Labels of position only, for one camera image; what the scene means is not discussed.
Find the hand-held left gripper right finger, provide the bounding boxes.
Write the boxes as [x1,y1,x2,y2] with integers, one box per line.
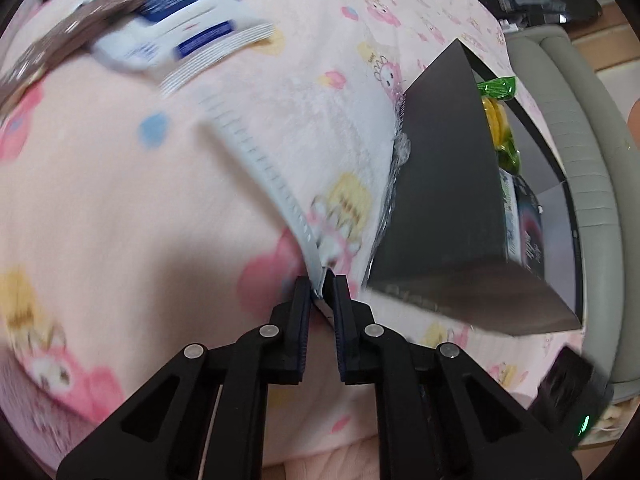
[324,272,583,480]

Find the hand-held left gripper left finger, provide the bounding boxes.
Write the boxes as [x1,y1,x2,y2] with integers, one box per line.
[56,276,312,480]

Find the clear plastic zip bag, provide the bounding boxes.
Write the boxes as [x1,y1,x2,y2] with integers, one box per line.
[197,75,416,321]

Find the grey storage box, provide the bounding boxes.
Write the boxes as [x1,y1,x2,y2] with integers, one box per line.
[367,39,586,336]

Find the dark purple rectangular box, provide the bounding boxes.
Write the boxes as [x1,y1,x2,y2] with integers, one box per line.
[515,177,547,281]

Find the yellow snack packet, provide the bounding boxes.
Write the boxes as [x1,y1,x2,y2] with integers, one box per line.
[482,99,521,171]

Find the cartoon printed snack packet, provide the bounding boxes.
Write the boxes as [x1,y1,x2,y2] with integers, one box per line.
[499,169,521,263]

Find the pink cartoon printed blanket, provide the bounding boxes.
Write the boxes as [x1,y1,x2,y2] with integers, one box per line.
[0,0,586,471]

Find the brown snack packet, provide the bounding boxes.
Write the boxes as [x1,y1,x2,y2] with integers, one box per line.
[0,0,146,111]

